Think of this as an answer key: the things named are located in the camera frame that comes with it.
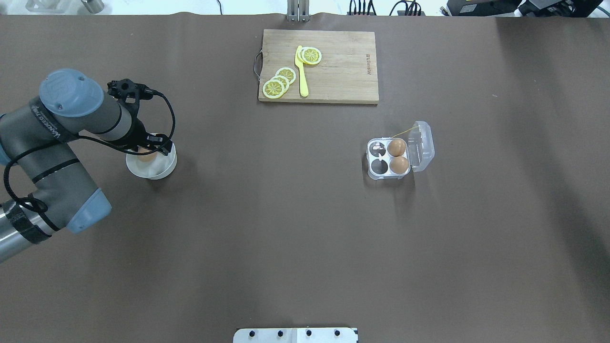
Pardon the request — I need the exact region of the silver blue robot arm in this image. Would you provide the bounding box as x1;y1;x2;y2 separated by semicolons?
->
0;68;177;262

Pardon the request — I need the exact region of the white bowl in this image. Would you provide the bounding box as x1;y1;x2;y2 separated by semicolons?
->
125;144;177;180

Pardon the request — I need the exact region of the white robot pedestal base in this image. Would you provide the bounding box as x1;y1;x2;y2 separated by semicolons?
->
233;326;359;343

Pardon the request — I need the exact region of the lemon slice middle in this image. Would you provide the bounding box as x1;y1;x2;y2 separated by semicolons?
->
270;75;291;92

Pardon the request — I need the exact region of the brown egg in box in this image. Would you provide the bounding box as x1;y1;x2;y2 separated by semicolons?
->
387;138;406;158
389;156;410;174

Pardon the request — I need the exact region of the lemon slice on knife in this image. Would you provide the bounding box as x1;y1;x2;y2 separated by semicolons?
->
299;46;322;65

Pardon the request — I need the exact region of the aluminium frame post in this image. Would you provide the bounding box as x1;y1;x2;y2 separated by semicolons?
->
287;0;311;22

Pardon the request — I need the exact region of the yellow plastic knife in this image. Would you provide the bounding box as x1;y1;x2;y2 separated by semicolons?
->
294;45;309;98

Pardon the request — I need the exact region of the brown egg from bowl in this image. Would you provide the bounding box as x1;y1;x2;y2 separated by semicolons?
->
136;146;157;163

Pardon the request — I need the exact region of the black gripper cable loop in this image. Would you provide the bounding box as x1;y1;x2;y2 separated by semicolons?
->
76;89;176;156

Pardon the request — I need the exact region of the small metal cup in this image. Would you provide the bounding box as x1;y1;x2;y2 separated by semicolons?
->
81;0;105;14

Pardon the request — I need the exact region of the wooden cutting board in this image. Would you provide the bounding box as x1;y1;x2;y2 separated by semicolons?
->
258;29;379;105

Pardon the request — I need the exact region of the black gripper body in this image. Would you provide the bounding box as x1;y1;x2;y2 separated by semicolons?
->
107;79;162;150

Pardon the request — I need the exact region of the clear plastic egg box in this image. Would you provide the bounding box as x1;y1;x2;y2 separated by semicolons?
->
365;120;435;180

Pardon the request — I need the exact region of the lemon slice end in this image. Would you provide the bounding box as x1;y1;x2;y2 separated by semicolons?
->
262;80;285;99

